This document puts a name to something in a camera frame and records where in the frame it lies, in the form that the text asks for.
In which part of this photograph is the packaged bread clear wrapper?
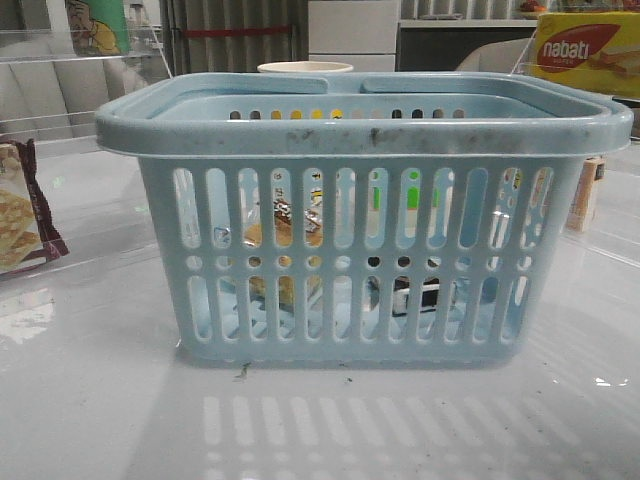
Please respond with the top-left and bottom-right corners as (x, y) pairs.
(213, 189), (323, 315)

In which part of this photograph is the black white tissue pack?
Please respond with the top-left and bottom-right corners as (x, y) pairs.
(365, 256), (458, 317)

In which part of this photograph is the light blue plastic basket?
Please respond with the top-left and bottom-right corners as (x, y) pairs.
(95, 72), (633, 365)

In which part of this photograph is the white paper cup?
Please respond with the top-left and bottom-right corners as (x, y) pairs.
(257, 60), (354, 74)

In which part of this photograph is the white drawer cabinet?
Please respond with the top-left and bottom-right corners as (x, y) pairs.
(308, 1), (401, 72)

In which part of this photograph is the small tan cardboard box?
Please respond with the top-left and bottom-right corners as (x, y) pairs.
(565, 156), (605, 233)

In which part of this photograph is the brown cracker snack bag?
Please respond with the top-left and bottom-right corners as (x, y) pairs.
(1, 140), (69, 276)

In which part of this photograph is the green yellow cartoon package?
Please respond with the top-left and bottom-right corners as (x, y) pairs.
(65, 0), (130, 56)

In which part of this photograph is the clear acrylic shelf left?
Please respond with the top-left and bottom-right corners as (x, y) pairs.
(1, 27), (170, 156)

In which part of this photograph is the yellow nabati wafer box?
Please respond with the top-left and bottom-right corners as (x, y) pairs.
(527, 11), (639, 99)

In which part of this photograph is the clear acrylic stand right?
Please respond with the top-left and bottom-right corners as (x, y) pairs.
(516, 23), (639, 103)

